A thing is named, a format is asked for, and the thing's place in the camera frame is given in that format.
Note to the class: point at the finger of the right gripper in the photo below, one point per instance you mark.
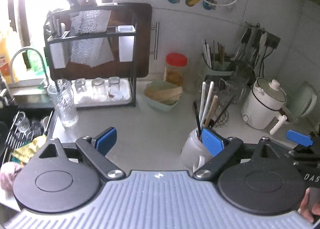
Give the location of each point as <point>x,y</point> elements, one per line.
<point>299,138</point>

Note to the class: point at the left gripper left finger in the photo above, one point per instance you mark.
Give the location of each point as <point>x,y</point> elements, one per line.
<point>93,151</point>

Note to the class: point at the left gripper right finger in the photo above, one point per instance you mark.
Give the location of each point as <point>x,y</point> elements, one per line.
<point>223,152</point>

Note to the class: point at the white ceramic mug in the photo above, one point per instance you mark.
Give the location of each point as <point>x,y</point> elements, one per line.
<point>194,154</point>

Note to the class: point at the brown wooden chopstick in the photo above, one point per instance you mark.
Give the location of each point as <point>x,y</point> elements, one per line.
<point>212,110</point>

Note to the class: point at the white black chopstick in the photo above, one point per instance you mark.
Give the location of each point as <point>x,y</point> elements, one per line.
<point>196,112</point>

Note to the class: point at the white long-handled ladle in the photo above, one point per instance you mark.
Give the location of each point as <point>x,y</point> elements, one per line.
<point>203,93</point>

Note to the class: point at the black kitchen sink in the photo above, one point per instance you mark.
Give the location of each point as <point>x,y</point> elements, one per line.
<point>11,138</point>

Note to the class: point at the person right hand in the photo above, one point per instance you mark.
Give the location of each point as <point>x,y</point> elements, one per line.
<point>303,209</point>

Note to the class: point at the green electric kettle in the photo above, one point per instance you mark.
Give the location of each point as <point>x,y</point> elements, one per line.
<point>302,103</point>

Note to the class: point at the white electric cooker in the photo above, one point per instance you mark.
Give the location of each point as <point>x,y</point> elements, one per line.
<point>263,104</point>

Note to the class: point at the white drip tray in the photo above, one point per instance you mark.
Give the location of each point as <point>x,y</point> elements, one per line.
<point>89,99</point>

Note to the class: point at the upturned glass middle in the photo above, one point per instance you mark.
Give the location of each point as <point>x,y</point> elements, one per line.
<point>98,86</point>

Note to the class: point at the upturned glass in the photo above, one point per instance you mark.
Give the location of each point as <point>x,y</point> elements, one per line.
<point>80,85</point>
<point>114,87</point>
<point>98,86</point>

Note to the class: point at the upturned glass right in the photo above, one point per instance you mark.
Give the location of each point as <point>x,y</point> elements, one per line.
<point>114,87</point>

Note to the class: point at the upturned glass left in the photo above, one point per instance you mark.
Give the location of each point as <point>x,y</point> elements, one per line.
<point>80,85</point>

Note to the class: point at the tall textured glass mug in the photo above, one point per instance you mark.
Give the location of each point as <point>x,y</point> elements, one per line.
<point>63,103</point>

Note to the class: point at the yellow cloth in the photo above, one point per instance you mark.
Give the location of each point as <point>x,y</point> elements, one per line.
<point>23,154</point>

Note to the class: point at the wine glass in sink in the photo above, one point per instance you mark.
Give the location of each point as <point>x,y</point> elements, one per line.
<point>22,122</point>

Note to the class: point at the green basket of sticks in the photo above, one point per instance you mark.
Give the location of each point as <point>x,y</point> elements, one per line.
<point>162,96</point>

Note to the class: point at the green white utensil caddy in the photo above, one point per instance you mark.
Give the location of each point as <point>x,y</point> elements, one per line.
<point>214,60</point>

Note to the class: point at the pink cloth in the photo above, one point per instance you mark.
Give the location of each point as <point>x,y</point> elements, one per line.
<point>8,174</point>

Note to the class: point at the red-lid plastic jar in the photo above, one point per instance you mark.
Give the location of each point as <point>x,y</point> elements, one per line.
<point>175,67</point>

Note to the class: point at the black dish rack shelf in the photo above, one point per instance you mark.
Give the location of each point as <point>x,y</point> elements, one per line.
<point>90,52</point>

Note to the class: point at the green soap bottle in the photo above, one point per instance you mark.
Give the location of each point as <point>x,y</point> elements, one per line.
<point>35,62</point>

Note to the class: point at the yellow detergent jug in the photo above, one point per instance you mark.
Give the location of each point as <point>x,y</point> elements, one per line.
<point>9,46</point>

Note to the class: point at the small curved faucet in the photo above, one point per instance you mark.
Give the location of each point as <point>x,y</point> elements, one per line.
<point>29,63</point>

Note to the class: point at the wire glass holder rack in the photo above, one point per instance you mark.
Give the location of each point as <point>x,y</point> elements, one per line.
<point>227,87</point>

